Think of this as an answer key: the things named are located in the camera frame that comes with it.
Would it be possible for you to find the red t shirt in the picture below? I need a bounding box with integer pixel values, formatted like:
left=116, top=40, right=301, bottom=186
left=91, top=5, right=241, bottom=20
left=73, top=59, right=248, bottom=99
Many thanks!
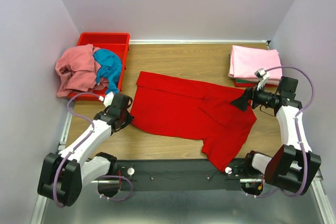
left=131, top=71, right=257, bottom=172

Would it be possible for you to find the dusty pink t shirt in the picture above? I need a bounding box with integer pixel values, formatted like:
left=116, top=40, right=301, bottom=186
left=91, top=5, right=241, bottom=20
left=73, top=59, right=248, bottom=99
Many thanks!
left=55, top=44, right=108, bottom=98

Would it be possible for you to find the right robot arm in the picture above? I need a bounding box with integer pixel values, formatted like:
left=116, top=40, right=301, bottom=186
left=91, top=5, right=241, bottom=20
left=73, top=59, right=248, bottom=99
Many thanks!
left=231, top=73, right=321, bottom=197

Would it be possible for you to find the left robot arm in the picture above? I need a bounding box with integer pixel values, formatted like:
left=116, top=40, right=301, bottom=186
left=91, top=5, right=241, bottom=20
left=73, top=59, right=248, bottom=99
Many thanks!
left=37, top=92, right=134, bottom=208

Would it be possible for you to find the folded red shirt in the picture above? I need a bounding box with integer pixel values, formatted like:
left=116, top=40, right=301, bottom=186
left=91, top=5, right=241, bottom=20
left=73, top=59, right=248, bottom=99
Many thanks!
left=233, top=79, right=279, bottom=88

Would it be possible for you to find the folded green shirt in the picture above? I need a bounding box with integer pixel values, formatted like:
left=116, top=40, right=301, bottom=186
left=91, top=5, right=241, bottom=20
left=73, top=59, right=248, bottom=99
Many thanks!
left=235, top=79, right=258, bottom=84

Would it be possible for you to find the folded light pink shirt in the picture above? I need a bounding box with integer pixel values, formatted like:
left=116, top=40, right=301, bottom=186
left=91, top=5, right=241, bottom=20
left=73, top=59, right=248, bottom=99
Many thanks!
left=228, top=45, right=281, bottom=82

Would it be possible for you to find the blue t shirt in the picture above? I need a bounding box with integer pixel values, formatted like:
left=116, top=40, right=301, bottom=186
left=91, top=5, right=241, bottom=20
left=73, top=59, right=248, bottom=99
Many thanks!
left=93, top=49, right=122, bottom=94

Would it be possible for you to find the red plastic bin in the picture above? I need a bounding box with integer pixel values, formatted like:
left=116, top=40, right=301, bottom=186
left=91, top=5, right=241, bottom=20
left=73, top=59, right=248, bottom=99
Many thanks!
left=66, top=33, right=130, bottom=100

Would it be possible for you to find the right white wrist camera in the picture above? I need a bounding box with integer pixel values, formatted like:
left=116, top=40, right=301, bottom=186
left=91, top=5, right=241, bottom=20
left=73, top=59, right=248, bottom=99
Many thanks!
left=254, top=68, right=270, bottom=90

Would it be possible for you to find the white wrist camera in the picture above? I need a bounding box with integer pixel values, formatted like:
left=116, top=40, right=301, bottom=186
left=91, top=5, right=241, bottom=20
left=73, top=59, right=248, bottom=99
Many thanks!
left=98, top=92, right=114, bottom=107
left=254, top=68, right=270, bottom=90

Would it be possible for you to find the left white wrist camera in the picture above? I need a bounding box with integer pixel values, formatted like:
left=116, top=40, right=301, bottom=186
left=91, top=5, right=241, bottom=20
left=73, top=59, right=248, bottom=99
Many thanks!
left=98, top=92, right=114, bottom=107

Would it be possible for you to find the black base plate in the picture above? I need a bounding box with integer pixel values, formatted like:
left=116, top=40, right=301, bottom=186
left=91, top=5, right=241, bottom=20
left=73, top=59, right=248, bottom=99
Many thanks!
left=114, top=158, right=262, bottom=192

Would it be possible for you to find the aluminium frame rail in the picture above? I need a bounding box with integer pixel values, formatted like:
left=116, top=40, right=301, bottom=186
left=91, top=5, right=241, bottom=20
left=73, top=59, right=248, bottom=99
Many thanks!
left=37, top=101, right=335, bottom=223

